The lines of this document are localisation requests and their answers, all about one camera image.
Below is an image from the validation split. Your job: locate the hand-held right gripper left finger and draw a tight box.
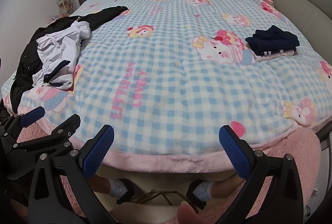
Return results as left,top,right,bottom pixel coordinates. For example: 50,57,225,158
27,124,116,224

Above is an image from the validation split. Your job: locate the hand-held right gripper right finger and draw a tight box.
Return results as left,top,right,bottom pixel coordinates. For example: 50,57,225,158
218,124,304,224

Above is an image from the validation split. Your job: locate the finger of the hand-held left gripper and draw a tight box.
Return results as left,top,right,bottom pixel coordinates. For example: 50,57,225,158
0,106,46,146
10,114,81,157

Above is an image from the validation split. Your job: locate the white garment with navy trim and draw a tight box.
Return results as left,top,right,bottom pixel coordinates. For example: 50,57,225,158
32,20,91,91

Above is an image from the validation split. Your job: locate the person's left foot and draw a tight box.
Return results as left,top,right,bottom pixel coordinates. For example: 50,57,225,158
89,177,135,205

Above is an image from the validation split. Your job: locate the person's foot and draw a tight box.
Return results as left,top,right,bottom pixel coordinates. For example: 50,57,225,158
185,179,245,210
89,177,135,205

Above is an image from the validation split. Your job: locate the person's right foot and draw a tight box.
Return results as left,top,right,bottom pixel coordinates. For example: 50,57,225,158
185,179,245,210

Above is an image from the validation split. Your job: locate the pink folded garment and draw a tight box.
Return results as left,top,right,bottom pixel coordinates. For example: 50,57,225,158
253,48,297,62

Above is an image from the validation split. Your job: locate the blue checked printed blanket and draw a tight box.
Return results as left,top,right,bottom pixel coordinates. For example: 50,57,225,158
0,0,332,173

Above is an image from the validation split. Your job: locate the black jacket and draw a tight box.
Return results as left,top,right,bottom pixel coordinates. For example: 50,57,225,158
10,5,129,114

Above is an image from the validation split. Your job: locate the navy folded garment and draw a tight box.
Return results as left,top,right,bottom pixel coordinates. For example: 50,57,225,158
245,25,300,56

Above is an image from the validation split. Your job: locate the grey padded headboard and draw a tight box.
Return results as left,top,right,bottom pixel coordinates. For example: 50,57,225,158
242,0,332,69

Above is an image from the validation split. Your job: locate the gold metal frame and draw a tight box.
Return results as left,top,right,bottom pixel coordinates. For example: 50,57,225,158
130,189,192,207

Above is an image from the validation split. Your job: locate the white wire rack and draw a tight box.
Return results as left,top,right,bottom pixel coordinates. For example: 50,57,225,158
53,0,76,17

